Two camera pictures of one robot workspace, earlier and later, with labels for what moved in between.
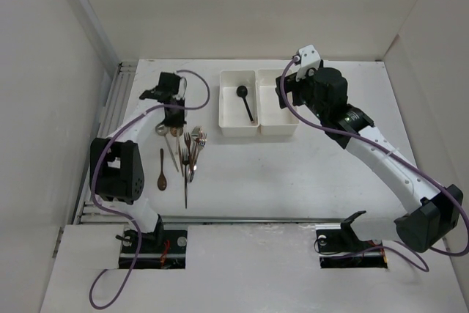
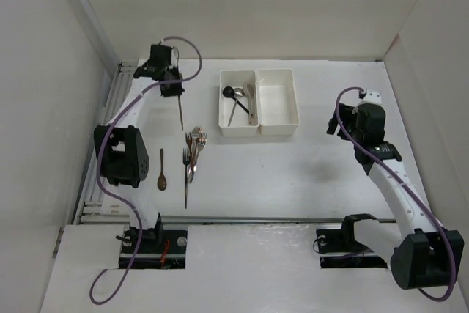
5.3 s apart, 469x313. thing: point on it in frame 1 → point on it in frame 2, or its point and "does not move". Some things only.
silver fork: [196, 132] does not move
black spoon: [242, 91] → [229, 91]
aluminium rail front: [248, 220] does not move
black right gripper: [291, 85] → [346, 113]
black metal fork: [185, 159] does not move
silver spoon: [163, 130] → [237, 92]
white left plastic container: [234, 118] does not move
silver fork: [201, 142] does not move
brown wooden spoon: [162, 181] does not move
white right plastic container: [273, 121] does not move
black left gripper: [176, 122] → [177, 91]
